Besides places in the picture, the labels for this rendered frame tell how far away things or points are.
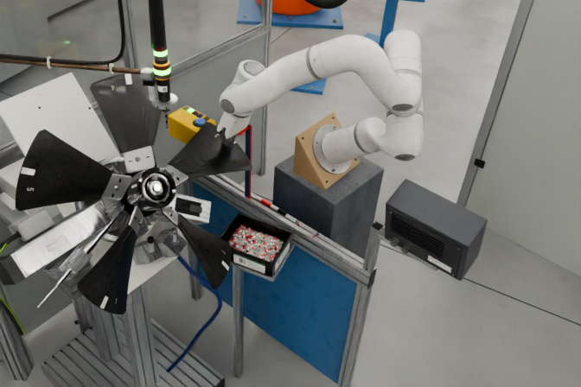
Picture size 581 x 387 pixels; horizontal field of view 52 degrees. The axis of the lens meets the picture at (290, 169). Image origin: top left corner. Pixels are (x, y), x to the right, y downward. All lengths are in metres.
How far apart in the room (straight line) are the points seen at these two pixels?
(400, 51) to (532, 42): 1.49
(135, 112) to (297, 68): 0.52
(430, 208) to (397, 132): 0.32
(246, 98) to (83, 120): 0.60
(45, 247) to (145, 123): 0.44
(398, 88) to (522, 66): 1.59
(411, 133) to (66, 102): 1.08
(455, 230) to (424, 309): 1.45
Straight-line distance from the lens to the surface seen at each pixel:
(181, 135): 2.27
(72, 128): 1.97
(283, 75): 1.61
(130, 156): 1.80
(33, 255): 1.76
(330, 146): 2.14
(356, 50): 1.49
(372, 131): 2.00
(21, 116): 1.93
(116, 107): 1.83
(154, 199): 1.72
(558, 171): 3.24
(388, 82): 1.53
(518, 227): 3.51
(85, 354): 2.80
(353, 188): 2.19
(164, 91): 1.63
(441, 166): 3.96
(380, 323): 2.98
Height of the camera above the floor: 2.35
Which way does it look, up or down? 39 degrees down
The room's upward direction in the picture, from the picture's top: 4 degrees clockwise
